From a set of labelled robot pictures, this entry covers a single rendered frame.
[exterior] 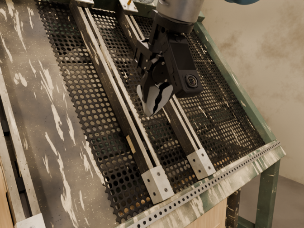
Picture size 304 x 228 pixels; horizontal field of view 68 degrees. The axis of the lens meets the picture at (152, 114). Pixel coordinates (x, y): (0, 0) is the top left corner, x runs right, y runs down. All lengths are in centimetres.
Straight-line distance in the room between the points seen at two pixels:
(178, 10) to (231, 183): 97
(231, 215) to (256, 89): 198
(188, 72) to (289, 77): 286
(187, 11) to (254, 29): 312
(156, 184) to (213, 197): 31
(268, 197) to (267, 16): 231
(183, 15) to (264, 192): 163
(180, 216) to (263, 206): 107
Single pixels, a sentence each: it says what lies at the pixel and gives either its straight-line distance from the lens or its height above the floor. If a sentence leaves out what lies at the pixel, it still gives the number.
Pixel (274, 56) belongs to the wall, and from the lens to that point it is 332.
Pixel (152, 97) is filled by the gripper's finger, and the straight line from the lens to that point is 46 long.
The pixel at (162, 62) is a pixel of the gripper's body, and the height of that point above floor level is 143.
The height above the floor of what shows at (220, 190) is 85.
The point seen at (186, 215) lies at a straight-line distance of 98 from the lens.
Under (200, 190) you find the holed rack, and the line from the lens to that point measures 106.
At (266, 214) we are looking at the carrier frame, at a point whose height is 36.
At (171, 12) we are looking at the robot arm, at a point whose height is 150.
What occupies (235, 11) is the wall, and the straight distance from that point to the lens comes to 374.
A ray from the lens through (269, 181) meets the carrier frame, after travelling 184.
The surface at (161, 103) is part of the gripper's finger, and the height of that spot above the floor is 134.
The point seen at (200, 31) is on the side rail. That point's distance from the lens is 199.
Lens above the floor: 142
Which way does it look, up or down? 12 degrees down
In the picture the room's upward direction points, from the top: straight up
